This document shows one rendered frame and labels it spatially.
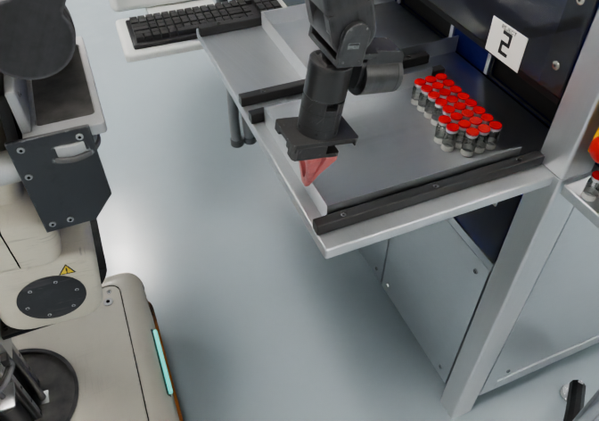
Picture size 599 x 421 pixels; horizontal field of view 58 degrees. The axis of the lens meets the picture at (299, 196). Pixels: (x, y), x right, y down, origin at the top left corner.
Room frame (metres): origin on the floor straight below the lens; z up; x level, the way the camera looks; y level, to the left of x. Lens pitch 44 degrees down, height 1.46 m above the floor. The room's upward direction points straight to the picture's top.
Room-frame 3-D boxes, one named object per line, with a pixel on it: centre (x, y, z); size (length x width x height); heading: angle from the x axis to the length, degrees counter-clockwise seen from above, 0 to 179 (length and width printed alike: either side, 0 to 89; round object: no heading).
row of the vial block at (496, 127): (0.78, -0.29, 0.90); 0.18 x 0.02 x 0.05; 23
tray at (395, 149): (0.72, -0.15, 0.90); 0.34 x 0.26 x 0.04; 113
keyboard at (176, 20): (1.30, 0.23, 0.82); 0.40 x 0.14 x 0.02; 111
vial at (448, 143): (0.71, -0.25, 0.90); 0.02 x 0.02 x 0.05
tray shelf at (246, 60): (0.90, -0.12, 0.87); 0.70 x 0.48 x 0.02; 23
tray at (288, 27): (1.08, -0.12, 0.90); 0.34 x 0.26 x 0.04; 113
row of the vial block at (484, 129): (0.77, -0.27, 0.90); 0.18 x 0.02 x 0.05; 23
